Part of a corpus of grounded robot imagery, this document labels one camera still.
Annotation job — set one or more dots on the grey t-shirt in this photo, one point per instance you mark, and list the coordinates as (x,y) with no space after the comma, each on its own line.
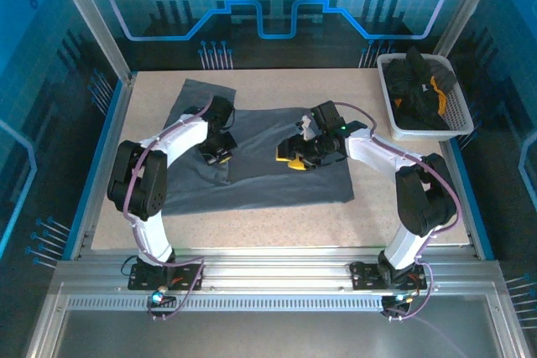
(272,190)

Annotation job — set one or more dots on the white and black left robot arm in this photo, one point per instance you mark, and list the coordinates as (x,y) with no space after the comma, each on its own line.
(176,140)

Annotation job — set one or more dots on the black clothes with orange print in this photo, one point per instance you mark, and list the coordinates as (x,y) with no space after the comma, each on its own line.
(415,89)

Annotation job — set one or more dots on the white plastic basket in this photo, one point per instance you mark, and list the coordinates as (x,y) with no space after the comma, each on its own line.
(457,117)

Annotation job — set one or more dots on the left controller board with lights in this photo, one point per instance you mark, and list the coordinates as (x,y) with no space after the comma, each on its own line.
(158,298)

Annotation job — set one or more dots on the controller board with lights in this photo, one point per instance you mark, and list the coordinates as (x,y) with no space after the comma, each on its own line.
(158,298)
(396,300)

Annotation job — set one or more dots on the right controller board with lights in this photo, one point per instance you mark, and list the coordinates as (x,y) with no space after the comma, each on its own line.
(396,300)

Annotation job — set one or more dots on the grey metal panel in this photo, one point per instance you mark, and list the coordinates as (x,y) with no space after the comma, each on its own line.
(251,337)

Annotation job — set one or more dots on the aluminium table side rail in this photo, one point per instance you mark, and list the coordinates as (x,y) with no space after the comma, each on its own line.
(116,123)
(474,245)

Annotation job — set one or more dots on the aluminium mounting rail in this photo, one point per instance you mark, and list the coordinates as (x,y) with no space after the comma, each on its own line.
(272,270)

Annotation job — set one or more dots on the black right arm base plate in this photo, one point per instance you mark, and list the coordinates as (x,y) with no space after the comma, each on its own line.
(363,276)

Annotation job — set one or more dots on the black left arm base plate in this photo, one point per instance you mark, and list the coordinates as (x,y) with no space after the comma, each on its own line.
(142,278)

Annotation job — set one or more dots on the aluminium frame post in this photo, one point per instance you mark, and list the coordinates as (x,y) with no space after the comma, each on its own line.
(468,6)
(95,22)

